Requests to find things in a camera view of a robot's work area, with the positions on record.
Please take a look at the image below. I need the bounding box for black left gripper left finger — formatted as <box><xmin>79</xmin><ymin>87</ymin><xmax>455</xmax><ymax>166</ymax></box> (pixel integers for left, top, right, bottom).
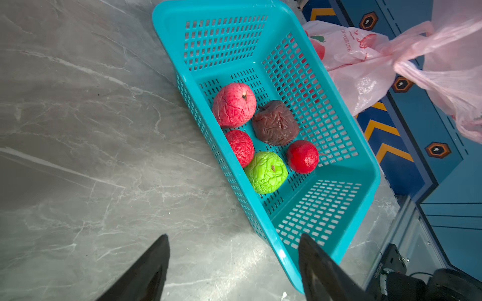
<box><xmin>97</xmin><ymin>234</ymin><xmax>170</xmax><ymax>301</ymax></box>

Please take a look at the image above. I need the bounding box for teal plastic basket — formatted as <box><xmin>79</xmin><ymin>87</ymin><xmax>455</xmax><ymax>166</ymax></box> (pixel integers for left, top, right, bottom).
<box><xmin>152</xmin><ymin>1</ymin><xmax>380</xmax><ymax>291</ymax></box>

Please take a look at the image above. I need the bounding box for large pink-red ball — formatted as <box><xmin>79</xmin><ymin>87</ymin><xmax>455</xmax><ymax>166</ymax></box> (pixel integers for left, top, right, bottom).
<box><xmin>212</xmin><ymin>83</ymin><xmax>257</xmax><ymax>128</ymax></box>

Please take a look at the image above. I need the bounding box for pink plastic bag with hearts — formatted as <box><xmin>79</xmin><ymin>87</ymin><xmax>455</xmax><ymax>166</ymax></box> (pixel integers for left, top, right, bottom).
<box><xmin>389</xmin><ymin>1</ymin><xmax>481</xmax><ymax>143</ymax></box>

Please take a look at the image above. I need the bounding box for green ball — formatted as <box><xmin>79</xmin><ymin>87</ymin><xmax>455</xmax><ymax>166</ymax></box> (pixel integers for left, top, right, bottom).
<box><xmin>244</xmin><ymin>152</ymin><xmax>288</xmax><ymax>194</ymax></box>

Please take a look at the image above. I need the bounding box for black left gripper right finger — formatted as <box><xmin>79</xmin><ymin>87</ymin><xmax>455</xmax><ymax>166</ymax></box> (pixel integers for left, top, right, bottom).
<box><xmin>298</xmin><ymin>233</ymin><xmax>370</xmax><ymax>300</ymax></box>

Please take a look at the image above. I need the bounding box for red ball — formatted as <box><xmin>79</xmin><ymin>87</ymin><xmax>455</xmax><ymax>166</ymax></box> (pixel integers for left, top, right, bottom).
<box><xmin>225</xmin><ymin>130</ymin><xmax>255</xmax><ymax>168</ymax></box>

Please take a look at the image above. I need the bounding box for dark maroon ball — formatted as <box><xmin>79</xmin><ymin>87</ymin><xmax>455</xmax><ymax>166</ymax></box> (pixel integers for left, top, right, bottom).
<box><xmin>252</xmin><ymin>100</ymin><xmax>299</xmax><ymax>146</ymax></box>

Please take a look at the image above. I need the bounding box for smooth red apple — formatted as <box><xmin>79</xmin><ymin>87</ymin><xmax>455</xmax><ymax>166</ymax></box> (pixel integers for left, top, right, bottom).
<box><xmin>287</xmin><ymin>140</ymin><xmax>320</xmax><ymax>174</ymax></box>

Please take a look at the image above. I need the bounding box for pink knotted plastic bag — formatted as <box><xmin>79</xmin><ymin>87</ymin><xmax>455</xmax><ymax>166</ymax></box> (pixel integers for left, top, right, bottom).
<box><xmin>303</xmin><ymin>21</ymin><xmax>434</xmax><ymax>115</ymax></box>

